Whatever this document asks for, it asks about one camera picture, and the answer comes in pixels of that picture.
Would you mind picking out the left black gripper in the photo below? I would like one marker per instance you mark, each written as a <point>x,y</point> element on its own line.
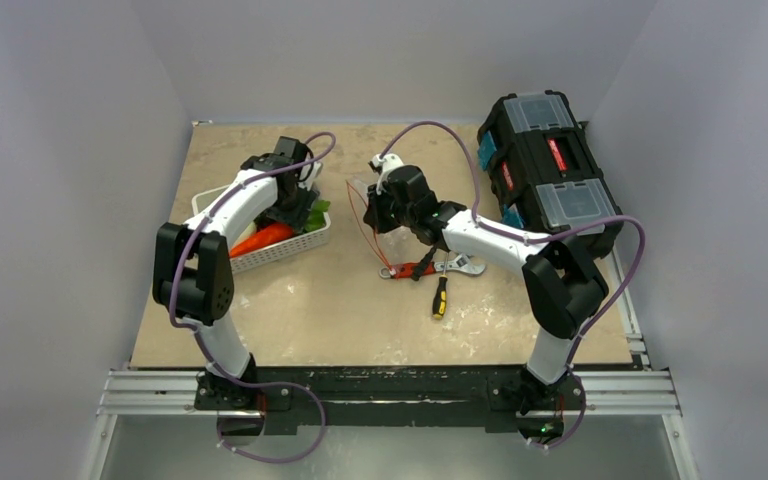
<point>295,217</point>

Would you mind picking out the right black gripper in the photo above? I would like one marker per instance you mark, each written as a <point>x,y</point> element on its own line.
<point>379,216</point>

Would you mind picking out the orange carrot with leaves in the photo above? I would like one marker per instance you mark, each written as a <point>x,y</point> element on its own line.
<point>276,232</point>

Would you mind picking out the white radish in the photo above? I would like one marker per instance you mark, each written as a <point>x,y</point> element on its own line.
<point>250,230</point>

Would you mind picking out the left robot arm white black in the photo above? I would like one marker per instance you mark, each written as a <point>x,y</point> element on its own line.
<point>192,273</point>

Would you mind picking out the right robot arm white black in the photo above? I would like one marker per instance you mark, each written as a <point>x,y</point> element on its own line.
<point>564,287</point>

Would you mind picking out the white perforated plastic basket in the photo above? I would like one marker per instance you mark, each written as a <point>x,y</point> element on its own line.
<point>317,237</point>

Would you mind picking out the black rubber mallet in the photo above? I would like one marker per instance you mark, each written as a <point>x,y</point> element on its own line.
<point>425,266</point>

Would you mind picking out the yellow black screwdriver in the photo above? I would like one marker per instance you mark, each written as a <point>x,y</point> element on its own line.
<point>439,302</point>

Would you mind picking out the black toolbox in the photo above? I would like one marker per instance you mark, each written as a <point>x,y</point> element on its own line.
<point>542,171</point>

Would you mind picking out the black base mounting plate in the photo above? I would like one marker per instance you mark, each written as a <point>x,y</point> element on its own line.
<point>495,398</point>

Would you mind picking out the adjustable wrench red handle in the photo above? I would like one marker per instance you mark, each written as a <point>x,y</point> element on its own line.
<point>460,264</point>

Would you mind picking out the aluminium frame rail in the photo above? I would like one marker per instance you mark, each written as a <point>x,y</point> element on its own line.
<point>329,307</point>

